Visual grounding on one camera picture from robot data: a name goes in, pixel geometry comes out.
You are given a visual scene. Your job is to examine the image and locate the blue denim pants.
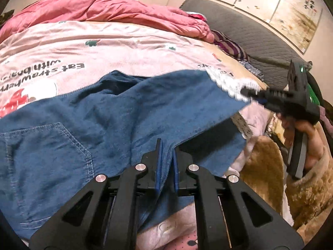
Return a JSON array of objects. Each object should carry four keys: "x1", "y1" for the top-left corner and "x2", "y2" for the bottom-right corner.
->
[{"x1": 1, "y1": 70, "x2": 246, "y2": 239}]

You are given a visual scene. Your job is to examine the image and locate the right hand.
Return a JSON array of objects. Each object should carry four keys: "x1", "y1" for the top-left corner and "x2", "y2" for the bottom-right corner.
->
[{"x1": 277, "y1": 113, "x2": 324, "y2": 173}]

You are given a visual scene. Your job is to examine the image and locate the grey quilted headboard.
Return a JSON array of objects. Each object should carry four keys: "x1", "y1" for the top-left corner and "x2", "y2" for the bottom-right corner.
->
[{"x1": 180, "y1": 0, "x2": 312, "y2": 88}]

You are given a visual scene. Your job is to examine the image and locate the brown fluffy coat front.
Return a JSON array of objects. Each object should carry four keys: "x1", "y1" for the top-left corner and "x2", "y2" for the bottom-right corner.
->
[{"x1": 240, "y1": 136, "x2": 284, "y2": 214}]

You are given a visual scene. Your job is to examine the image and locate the purple striped cloth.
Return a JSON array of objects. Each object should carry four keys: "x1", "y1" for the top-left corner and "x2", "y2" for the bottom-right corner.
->
[{"x1": 212, "y1": 30, "x2": 249, "y2": 61}]

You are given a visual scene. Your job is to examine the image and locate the pink strawberry bear bedsheet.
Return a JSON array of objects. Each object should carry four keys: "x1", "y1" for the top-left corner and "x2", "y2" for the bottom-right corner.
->
[{"x1": 0, "y1": 20, "x2": 269, "y2": 250}]

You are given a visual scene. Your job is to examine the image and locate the red pink quilt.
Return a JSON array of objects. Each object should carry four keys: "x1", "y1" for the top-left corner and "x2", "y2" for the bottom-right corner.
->
[{"x1": 1, "y1": 0, "x2": 215, "y2": 43}]

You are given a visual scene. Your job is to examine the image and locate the tree painting wall panels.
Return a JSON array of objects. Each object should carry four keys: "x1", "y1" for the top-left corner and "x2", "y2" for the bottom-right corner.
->
[{"x1": 218, "y1": 0, "x2": 324, "y2": 53}]

